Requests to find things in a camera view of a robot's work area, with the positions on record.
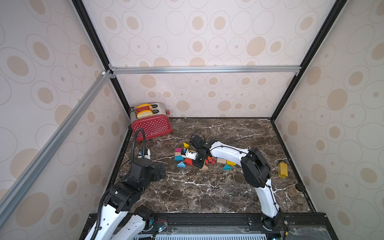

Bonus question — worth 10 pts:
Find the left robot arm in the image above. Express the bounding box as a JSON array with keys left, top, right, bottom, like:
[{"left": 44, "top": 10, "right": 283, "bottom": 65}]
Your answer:
[{"left": 86, "top": 158, "right": 167, "bottom": 240}]

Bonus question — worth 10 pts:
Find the toy bread slice rear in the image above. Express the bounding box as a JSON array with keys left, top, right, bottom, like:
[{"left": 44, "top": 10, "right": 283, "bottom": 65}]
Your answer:
[{"left": 136, "top": 104, "right": 158, "bottom": 113}]

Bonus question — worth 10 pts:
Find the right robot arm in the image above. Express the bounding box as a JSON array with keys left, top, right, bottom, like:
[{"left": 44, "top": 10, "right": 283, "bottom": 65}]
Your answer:
[{"left": 185, "top": 134, "right": 284, "bottom": 231}]

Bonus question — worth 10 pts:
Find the black corner frame post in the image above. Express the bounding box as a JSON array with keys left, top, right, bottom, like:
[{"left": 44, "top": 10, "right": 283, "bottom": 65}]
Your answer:
[
  {"left": 271, "top": 0, "right": 348, "bottom": 124},
  {"left": 70, "top": 0, "right": 132, "bottom": 189}
]

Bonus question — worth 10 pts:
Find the light blue triangular block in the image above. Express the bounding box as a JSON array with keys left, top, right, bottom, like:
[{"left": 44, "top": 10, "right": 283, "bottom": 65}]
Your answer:
[{"left": 177, "top": 162, "right": 186, "bottom": 168}]

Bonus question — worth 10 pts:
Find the red polka dot toy toaster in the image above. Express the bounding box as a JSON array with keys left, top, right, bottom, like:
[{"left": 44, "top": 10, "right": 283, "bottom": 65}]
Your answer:
[{"left": 130, "top": 103, "right": 173, "bottom": 140}]

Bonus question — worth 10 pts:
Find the black lid wooden jar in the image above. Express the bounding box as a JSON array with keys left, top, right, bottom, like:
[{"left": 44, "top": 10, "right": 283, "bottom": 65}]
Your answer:
[{"left": 287, "top": 183, "right": 306, "bottom": 197}]

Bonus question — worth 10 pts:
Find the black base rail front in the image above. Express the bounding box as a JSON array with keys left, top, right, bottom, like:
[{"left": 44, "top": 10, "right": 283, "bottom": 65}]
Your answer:
[{"left": 79, "top": 211, "right": 340, "bottom": 240}]

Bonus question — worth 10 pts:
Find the teal triangular block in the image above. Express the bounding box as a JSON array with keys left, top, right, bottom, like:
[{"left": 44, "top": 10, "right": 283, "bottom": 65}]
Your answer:
[{"left": 222, "top": 165, "right": 232, "bottom": 171}]

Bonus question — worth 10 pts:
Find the toy bread slice front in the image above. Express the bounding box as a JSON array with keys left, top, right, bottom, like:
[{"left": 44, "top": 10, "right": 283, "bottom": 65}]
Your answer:
[{"left": 137, "top": 110, "right": 154, "bottom": 119}]

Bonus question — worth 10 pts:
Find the silver aluminium rail back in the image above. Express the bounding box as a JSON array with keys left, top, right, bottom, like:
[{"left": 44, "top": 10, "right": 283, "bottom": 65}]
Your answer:
[{"left": 111, "top": 65, "right": 302, "bottom": 75}]

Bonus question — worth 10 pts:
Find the black corrugated cable hose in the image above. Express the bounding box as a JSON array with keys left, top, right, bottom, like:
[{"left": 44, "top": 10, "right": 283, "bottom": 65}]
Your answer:
[{"left": 130, "top": 128, "right": 147, "bottom": 164}]

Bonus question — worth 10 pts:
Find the yellow rectangular block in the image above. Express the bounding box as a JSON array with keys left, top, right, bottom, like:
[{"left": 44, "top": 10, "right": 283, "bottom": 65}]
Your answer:
[{"left": 226, "top": 161, "right": 237, "bottom": 167}]

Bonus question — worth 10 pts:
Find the black corner frame post left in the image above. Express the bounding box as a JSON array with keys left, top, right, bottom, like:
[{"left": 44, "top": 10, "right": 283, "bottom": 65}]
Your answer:
[{"left": 70, "top": 0, "right": 132, "bottom": 189}]

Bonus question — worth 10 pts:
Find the yellow toy bottle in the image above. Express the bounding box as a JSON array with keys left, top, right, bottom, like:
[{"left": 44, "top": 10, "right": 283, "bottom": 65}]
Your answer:
[{"left": 278, "top": 160, "right": 289, "bottom": 179}]

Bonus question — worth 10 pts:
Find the toy bread slice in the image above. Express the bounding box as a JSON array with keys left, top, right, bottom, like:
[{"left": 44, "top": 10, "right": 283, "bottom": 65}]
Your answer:
[
  {"left": 136, "top": 104, "right": 158, "bottom": 113},
  {"left": 137, "top": 110, "right": 154, "bottom": 119}
]

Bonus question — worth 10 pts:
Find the silver aluminium rail left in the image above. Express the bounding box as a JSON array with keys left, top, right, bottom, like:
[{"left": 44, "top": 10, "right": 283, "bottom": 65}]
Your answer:
[{"left": 1, "top": 70, "right": 112, "bottom": 228}]

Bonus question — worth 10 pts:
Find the red rectangular block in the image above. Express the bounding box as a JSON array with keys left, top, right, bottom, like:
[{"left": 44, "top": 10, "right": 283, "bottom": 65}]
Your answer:
[
  {"left": 184, "top": 158, "right": 193, "bottom": 166},
  {"left": 205, "top": 157, "right": 216, "bottom": 165}
]

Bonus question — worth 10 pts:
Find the silver aluminium rail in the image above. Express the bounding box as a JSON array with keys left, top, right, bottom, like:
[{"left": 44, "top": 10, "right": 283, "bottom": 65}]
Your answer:
[
  {"left": 111, "top": 65, "right": 302, "bottom": 75},
  {"left": 1, "top": 70, "right": 112, "bottom": 228}
]

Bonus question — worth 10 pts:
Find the natural wood triangular block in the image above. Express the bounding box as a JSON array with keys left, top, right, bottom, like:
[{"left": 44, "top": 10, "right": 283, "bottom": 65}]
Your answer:
[{"left": 200, "top": 165, "right": 209, "bottom": 171}]

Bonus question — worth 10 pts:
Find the black corner frame post right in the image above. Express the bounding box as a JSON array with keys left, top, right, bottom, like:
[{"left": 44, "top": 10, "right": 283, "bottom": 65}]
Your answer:
[{"left": 271, "top": 0, "right": 348, "bottom": 124}]

